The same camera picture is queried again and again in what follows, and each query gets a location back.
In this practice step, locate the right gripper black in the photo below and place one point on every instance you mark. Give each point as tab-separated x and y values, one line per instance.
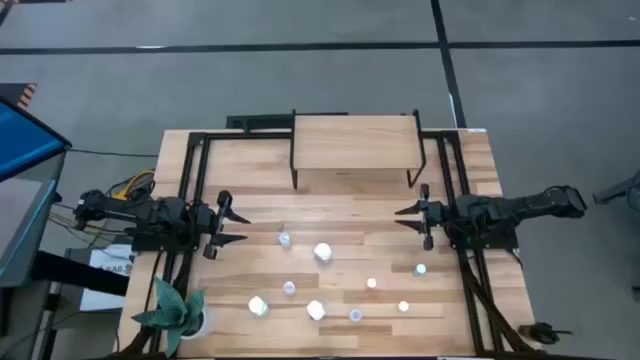
437	217

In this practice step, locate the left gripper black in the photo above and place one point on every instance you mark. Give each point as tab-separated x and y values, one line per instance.
207	222

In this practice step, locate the small translucent white bottle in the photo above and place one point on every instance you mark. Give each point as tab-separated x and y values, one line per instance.
285	239
355	315
289	287

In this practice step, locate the small pink-red bottle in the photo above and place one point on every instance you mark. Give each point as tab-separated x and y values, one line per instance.
371	283

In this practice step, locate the small yellow-green bottle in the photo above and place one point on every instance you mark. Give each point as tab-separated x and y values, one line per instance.
403	306

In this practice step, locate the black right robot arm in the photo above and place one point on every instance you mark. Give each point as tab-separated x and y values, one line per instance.
525	205

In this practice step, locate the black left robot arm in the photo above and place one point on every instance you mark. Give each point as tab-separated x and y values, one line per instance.
150	212

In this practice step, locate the white plant pot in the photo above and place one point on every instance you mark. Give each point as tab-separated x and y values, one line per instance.
204	325

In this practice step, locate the green artificial plant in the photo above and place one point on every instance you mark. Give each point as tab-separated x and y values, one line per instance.
170	310

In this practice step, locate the black power strip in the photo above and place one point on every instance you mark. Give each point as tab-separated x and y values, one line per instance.
260	121

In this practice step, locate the white paper sign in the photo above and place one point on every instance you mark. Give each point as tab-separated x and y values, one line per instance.
110	257

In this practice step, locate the black bar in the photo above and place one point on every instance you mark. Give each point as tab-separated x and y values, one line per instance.
75	272

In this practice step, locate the black clamp tool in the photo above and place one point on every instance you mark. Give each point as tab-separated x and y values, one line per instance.
540	332

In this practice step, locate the grey chair base leg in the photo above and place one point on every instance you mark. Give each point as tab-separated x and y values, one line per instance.
615	192

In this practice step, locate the grey equipment cart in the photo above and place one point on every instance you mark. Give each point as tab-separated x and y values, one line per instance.
20	215

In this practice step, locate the blue screen monitor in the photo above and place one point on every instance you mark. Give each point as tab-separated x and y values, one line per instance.
25	140

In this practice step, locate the orange black striped object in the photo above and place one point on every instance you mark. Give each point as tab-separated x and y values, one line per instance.
27	95

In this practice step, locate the black aluminium table frame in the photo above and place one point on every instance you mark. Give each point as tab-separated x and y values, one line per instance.
250	135

